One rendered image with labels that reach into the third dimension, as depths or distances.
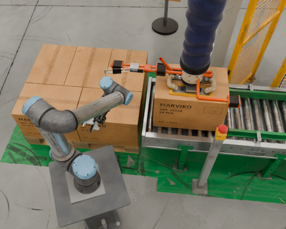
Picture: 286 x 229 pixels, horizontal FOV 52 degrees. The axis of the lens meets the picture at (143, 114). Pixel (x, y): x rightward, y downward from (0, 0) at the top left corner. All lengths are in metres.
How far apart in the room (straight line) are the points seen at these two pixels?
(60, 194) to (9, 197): 1.06
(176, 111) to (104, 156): 0.70
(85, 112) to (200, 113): 1.19
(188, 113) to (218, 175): 0.89
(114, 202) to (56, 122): 0.88
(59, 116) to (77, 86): 1.59
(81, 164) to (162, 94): 0.87
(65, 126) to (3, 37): 3.46
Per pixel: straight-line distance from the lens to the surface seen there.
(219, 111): 2.43
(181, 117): 2.50
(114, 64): 2.35
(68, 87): 3.02
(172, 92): 2.33
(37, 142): 3.32
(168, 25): 4.53
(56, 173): 2.27
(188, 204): 2.92
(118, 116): 2.70
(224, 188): 3.05
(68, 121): 1.44
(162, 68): 2.33
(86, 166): 1.92
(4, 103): 3.86
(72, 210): 2.14
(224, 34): 3.35
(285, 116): 3.01
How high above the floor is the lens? 2.73
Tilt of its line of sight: 54 degrees down
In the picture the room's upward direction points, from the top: straight up
